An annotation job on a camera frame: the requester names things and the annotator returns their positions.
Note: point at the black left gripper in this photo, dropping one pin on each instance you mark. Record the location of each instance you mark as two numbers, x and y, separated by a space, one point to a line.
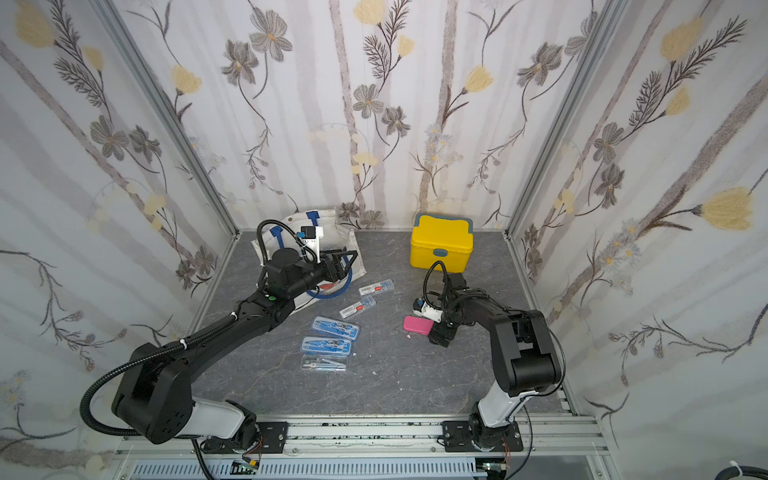
334 263

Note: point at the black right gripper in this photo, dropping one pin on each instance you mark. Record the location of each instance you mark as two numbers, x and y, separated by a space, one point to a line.
443 327

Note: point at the pink compass case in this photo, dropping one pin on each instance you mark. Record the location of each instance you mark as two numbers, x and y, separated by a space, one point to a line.
418 325

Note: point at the small blue clear case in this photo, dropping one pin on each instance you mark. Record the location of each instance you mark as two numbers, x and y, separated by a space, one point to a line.
377 288

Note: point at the clear compass case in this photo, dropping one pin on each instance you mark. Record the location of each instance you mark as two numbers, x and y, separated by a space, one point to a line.
319 363

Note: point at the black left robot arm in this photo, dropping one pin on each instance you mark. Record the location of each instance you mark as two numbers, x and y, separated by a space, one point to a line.
155 394

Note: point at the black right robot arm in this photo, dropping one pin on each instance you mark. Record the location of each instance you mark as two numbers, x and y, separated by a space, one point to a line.
526 357

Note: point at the white canvas tote bag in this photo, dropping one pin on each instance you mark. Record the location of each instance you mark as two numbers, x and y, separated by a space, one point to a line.
337 235

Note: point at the blue compass case upper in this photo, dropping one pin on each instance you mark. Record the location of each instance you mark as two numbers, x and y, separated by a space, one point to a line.
335 328

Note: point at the blue compass case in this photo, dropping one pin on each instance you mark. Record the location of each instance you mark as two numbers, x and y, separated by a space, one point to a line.
335 328
327 346

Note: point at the blue compass case lower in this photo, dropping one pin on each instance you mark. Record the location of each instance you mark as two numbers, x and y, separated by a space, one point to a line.
327 346

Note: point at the red label clear case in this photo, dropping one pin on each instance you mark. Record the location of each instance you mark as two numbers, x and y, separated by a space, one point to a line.
364 303

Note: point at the yellow storage box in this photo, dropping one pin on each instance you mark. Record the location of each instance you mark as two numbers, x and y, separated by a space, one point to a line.
441 238

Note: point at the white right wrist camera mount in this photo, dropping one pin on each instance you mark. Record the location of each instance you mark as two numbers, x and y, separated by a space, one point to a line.
421 308

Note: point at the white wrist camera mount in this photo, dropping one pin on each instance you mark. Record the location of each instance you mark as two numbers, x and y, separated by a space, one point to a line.
421 308
311 236

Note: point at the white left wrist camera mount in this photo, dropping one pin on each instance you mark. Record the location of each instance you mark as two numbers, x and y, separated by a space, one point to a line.
311 236

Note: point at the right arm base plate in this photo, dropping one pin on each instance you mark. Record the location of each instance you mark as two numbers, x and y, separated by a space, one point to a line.
471 436

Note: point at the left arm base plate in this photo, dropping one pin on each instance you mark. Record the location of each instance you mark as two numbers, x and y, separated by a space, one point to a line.
264 437

